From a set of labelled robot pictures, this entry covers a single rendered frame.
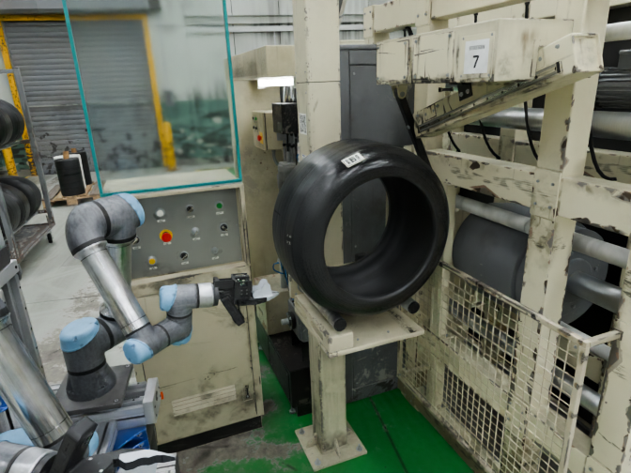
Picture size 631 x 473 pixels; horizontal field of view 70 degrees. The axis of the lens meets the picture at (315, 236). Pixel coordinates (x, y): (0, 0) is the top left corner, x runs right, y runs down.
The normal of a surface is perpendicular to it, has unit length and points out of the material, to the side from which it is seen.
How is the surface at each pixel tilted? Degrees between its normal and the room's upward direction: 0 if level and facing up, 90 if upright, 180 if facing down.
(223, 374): 90
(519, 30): 90
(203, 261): 90
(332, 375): 90
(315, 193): 63
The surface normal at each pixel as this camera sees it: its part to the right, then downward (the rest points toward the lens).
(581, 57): 0.33, -0.02
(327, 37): 0.37, 0.29
